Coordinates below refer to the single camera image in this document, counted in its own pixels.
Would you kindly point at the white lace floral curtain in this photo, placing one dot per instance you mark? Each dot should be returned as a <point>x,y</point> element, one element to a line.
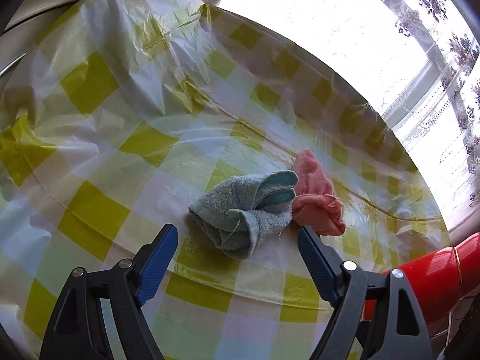
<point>450,56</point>

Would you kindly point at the salmon pink towel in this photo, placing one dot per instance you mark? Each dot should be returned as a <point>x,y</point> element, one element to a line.
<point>318,202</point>

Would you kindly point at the pale blue grey towel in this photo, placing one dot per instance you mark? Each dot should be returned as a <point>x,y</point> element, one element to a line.
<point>232,210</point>

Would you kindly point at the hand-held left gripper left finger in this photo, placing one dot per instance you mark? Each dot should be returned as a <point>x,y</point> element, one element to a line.
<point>157,262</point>

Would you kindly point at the yellow checked plastic tablecloth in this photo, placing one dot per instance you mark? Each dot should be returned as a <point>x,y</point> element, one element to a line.
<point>112,138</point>

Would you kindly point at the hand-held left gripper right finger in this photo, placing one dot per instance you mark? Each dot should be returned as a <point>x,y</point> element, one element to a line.
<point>317,262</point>

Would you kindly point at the red plastic thermos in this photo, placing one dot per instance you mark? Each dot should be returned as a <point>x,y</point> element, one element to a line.
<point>431,270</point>

